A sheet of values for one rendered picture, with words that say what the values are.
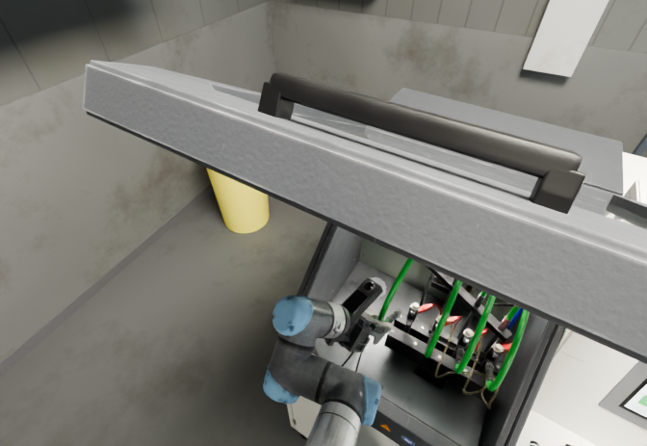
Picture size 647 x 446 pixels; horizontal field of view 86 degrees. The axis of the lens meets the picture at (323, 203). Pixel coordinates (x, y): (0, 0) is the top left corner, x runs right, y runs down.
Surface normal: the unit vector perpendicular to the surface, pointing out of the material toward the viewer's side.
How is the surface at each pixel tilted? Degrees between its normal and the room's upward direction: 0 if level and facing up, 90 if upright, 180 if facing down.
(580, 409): 76
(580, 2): 90
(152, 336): 0
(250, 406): 0
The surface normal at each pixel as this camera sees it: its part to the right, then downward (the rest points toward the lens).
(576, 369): -0.51, 0.38
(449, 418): 0.00, -0.73
